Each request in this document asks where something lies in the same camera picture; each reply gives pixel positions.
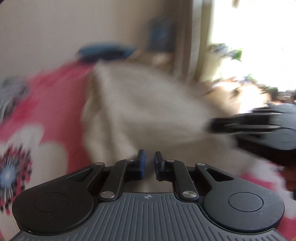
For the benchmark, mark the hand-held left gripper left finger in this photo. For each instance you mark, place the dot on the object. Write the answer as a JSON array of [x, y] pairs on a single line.
[[142, 164]]

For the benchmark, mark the grey curtain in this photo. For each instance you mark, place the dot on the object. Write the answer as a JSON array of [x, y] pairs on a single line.
[[192, 41]]

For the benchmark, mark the pink floral blanket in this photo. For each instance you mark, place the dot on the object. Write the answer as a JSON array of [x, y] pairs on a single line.
[[53, 104]]

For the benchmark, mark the grey striped garment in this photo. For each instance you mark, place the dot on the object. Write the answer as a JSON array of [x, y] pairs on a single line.
[[12, 95]]

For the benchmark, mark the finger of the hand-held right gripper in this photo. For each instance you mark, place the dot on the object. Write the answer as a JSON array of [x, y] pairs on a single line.
[[242, 124]]

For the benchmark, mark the folded blue clothes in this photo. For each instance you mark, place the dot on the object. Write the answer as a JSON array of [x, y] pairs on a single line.
[[104, 52]]

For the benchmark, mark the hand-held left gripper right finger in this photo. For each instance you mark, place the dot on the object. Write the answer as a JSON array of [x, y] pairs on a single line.
[[158, 164]]

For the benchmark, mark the beige pants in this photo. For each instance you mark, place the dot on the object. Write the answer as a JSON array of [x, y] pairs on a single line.
[[150, 111]]

